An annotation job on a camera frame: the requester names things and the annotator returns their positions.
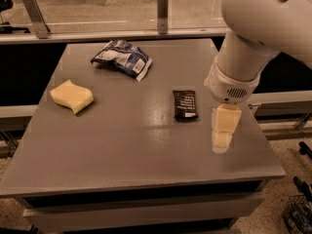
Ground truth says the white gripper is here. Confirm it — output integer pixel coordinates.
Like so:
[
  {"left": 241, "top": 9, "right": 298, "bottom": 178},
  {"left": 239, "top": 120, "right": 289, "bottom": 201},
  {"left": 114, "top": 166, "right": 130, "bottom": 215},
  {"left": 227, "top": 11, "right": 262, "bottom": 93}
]
[{"left": 204, "top": 58, "right": 260, "bottom": 153}]

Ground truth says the black rxbar chocolate bar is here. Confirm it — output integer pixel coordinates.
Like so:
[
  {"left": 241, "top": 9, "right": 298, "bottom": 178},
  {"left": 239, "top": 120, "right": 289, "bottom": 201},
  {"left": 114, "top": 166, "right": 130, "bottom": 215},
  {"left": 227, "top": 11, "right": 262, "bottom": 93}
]
[{"left": 173, "top": 91, "right": 198, "bottom": 120}]

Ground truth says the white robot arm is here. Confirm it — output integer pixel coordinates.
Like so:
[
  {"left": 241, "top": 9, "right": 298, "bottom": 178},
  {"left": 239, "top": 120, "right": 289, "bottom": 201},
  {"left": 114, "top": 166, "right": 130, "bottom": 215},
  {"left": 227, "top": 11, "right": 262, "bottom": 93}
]
[{"left": 205, "top": 0, "right": 312, "bottom": 154}]

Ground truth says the blue chip bag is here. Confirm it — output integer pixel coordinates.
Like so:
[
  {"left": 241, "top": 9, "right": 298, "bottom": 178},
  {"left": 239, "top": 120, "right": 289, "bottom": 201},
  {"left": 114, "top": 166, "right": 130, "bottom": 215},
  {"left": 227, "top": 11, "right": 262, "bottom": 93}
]
[{"left": 91, "top": 40, "right": 152, "bottom": 81}]

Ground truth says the grey table drawer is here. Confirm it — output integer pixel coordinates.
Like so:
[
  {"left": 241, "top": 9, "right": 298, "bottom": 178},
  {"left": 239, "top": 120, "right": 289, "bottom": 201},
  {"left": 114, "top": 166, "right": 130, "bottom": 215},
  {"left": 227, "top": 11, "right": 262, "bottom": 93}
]
[{"left": 23, "top": 192, "right": 264, "bottom": 233}]

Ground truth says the yellow sponge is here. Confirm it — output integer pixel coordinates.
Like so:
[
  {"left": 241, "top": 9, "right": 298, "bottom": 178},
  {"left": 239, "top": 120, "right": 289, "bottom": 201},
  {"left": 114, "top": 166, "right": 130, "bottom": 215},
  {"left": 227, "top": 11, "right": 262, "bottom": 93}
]
[{"left": 50, "top": 80, "right": 94, "bottom": 114}]

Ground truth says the black office chair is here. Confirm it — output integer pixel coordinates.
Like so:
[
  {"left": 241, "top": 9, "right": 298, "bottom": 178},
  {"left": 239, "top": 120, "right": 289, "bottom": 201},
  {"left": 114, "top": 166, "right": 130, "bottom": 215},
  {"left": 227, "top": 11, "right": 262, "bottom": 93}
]
[{"left": 0, "top": 0, "right": 30, "bottom": 34}]

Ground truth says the black wire basket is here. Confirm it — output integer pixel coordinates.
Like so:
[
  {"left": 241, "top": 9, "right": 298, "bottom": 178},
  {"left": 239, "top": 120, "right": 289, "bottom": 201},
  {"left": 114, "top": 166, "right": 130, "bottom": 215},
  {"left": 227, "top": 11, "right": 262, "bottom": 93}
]
[{"left": 282, "top": 195, "right": 312, "bottom": 234}]

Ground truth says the middle metal glass bracket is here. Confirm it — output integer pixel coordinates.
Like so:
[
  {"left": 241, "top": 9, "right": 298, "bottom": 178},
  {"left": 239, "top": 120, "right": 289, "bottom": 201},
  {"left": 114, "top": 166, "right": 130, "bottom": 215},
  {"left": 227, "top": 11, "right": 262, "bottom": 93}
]
[{"left": 157, "top": 0, "right": 169, "bottom": 34}]

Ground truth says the metal glass bracket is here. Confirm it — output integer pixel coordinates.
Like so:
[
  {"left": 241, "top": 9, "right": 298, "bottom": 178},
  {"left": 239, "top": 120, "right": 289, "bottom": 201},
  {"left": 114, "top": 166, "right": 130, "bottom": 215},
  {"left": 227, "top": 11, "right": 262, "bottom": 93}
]
[
  {"left": 157, "top": 0, "right": 169, "bottom": 34},
  {"left": 21, "top": 0, "right": 50, "bottom": 39}
]

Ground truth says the left metal glass bracket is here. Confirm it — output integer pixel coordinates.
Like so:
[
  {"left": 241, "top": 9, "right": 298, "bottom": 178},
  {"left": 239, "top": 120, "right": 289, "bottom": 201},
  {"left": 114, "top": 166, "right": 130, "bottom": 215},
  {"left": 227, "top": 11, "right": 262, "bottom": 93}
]
[{"left": 21, "top": 0, "right": 50, "bottom": 39}]

